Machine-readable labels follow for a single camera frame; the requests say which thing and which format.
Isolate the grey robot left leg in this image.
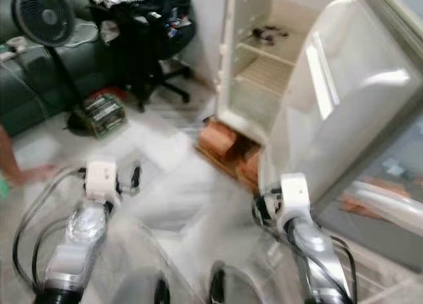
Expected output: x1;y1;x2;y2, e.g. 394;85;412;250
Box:
111;271;171;304

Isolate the grey robot right leg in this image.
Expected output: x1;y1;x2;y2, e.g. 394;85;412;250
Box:
208;260;255;304

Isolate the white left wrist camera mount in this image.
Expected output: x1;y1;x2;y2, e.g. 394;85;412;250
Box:
85;160;122;203

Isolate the wooden pallet board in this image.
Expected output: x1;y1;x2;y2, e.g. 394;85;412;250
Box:
195;142;262;192

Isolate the person's bare leg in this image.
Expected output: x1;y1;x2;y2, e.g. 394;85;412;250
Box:
0;126;61;187

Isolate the grey robot leg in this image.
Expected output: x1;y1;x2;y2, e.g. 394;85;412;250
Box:
208;260;255;304
111;271;171;304

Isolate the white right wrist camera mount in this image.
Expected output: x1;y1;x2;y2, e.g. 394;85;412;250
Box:
276;173;314;230

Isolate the dark green sofa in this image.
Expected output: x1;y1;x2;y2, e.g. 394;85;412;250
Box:
0;0;114;138

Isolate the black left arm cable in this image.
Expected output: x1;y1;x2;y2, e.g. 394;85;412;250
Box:
11;167;88;298

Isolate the silver grey fridge cabinet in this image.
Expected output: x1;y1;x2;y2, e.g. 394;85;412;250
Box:
213;0;394;146

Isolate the black standing fan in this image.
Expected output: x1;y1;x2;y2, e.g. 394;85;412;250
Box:
13;0;90;136

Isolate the fridge door with green sticker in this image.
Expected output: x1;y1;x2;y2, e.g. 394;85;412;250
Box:
260;0;423;211

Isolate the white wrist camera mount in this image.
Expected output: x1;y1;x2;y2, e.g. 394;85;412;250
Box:
85;160;122;203
276;173;314;230

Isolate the green carton box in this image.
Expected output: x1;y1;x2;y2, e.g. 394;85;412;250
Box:
83;93;130;141

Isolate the clear fridge crisper drawer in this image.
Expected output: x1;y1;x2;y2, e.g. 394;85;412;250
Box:
223;76;285;136

